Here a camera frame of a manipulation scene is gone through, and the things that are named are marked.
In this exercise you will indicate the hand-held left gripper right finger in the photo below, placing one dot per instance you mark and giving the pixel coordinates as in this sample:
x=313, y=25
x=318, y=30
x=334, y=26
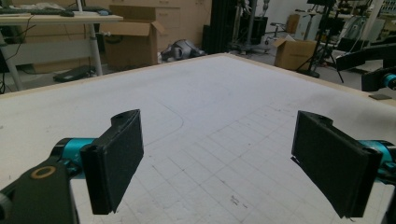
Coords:
x=333, y=165

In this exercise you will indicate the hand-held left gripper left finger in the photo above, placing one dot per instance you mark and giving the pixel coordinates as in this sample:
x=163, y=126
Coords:
x=115, y=161

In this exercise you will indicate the black flat device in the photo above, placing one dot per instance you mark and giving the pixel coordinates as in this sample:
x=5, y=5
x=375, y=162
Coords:
x=73, y=74

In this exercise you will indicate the white grid mat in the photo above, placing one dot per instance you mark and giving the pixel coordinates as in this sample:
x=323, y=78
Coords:
x=202, y=109

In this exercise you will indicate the large open cardboard box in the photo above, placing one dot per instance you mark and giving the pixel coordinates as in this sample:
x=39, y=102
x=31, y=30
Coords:
x=130, y=46

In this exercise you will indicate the grey rounded device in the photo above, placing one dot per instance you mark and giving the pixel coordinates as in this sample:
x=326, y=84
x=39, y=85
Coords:
x=182, y=49

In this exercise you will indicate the desk with white legs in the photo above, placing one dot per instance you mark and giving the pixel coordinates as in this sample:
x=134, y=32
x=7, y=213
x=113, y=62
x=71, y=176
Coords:
x=56, y=19

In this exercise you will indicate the cardboard boxes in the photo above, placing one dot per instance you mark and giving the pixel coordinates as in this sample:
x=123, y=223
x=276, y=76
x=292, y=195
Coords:
x=183, y=18

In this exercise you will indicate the black keyboard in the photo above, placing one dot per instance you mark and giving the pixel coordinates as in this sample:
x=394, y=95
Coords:
x=37, y=11

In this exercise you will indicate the black frame post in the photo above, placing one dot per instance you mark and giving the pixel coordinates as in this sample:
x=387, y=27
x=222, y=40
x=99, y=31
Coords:
x=221, y=25

